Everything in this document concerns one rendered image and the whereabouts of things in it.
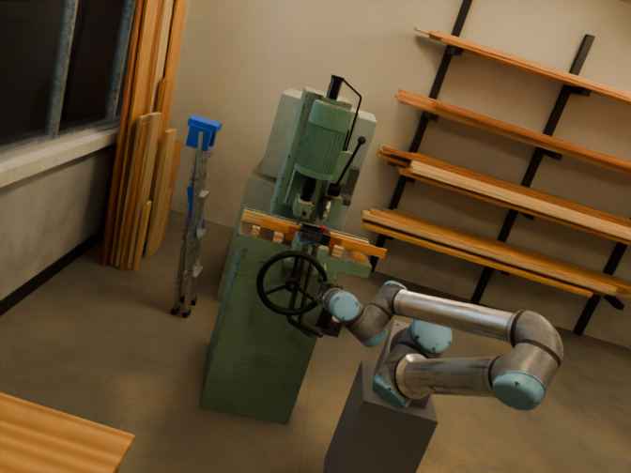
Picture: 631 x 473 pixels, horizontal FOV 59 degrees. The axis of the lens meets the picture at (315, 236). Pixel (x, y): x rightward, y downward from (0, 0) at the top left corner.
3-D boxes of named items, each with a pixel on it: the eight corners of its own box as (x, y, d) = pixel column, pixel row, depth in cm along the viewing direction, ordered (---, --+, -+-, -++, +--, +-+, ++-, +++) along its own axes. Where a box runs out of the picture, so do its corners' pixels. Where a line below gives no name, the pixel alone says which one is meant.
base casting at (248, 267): (234, 274, 244) (239, 255, 241) (239, 230, 297) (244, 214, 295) (331, 297, 252) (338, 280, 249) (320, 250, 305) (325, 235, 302)
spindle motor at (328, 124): (294, 174, 238) (315, 101, 229) (292, 164, 255) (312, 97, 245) (333, 184, 241) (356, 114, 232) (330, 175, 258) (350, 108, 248)
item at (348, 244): (260, 226, 253) (262, 219, 252) (260, 225, 255) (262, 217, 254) (384, 258, 264) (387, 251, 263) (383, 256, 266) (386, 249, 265)
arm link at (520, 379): (415, 372, 210) (576, 372, 142) (391, 410, 202) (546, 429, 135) (387, 344, 208) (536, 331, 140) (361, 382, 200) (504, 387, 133)
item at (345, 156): (329, 180, 267) (338, 150, 263) (327, 175, 276) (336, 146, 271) (346, 185, 269) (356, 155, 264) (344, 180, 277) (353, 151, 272)
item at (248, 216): (240, 220, 254) (243, 210, 252) (241, 219, 256) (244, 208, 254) (365, 251, 264) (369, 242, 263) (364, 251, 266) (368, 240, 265)
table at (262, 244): (234, 254, 230) (238, 241, 228) (238, 229, 259) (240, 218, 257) (372, 288, 241) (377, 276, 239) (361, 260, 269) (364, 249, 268)
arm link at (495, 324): (572, 310, 144) (380, 273, 196) (552, 347, 139) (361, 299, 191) (584, 338, 150) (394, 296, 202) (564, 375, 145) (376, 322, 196)
